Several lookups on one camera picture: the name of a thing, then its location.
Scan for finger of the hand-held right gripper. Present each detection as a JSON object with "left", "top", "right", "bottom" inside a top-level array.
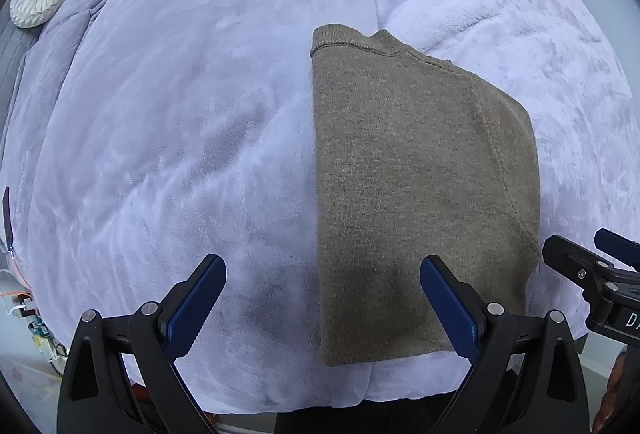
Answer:
[
  {"left": 594, "top": 229, "right": 640, "bottom": 272},
  {"left": 542, "top": 235, "right": 617, "bottom": 301}
]

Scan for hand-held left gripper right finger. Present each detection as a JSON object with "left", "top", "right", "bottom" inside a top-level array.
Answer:
[{"left": 420, "top": 255, "right": 590, "bottom": 434}]

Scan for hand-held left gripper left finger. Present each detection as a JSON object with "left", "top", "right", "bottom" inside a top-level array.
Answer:
[{"left": 56, "top": 254, "right": 227, "bottom": 434}]

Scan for olive brown knit sweater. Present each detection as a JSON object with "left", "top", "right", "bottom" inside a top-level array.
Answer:
[{"left": 310, "top": 24, "right": 543, "bottom": 367}]

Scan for person's right forearm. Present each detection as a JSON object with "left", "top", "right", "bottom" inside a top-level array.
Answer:
[{"left": 592, "top": 346, "right": 632, "bottom": 434}]

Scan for person's dark pants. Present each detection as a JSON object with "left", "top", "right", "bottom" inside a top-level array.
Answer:
[{"left": 215, "top": 389, "right": 451, "bottom": 434}]

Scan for white and green object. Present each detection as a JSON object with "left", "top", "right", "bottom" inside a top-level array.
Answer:
[{"left": 7, "top": 296, "right": 68, "bottom": 360}]

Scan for lavender plush blanket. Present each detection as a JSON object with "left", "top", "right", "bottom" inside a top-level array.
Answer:
[{"left": 0, "top": 0, "right": 640, "bottom": 415}]

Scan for grey quilted headboard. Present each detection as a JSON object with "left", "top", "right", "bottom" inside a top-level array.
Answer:
[{"left": 0, "top": 0, "right": 98, "bottom": 129}]

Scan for orange cable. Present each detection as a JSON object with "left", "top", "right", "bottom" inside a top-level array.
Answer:
[{"left": 7, "top": 259, "right": 33, "bottom": 299}]

